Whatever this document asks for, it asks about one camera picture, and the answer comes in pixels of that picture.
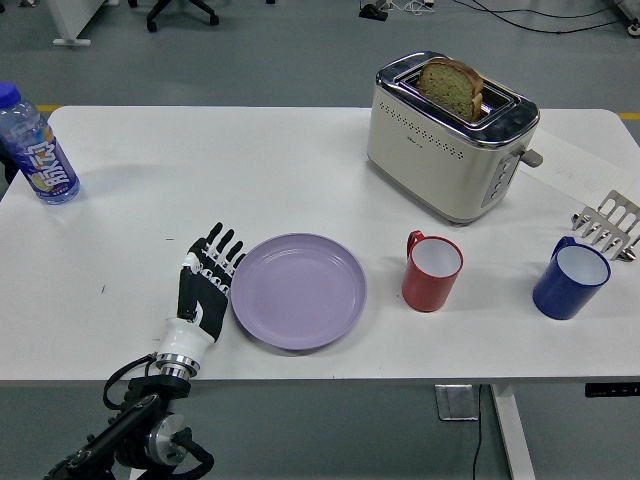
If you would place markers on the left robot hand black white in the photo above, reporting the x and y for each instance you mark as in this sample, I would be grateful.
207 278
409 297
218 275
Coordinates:
207 300

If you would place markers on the purple plate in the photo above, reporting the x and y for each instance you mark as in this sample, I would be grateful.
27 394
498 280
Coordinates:
300 292

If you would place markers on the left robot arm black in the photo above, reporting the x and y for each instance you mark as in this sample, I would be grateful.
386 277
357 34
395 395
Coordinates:
145 415

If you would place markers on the blue labelled drink bottle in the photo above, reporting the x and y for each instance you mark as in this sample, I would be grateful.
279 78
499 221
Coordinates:
45 160

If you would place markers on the red mug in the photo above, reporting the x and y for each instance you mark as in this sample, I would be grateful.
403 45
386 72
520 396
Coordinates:
425 290

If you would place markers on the cream and chrome toaster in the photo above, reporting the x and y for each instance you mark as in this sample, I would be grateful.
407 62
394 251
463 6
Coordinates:
440 170

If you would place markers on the silver box under table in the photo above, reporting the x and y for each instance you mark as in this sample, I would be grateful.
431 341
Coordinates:
455 402

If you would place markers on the black office chair base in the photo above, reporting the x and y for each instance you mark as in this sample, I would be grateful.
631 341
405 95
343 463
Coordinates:
170 9

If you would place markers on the white desk foot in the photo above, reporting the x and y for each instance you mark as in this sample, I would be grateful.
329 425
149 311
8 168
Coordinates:
70 20

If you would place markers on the large brown bread slice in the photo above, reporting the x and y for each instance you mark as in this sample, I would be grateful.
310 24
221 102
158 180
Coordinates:
447 90

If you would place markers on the white table leg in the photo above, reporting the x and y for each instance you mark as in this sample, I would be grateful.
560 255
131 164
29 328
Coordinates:
512 430

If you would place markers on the black device on floor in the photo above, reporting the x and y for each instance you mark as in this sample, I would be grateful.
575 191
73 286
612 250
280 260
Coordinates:
372 12

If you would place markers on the small bread slice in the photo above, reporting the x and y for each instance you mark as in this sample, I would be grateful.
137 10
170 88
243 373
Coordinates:
480 106

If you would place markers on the blue mug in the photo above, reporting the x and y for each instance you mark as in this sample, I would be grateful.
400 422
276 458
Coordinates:
560 295

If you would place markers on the white paper sheet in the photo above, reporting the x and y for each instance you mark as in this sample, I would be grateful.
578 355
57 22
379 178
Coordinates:
575 165

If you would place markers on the black table control panel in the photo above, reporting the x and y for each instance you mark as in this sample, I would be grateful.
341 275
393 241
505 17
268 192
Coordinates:
612 390

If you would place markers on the silver metal toast rack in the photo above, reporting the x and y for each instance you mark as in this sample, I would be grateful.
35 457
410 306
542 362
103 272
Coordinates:
615 215

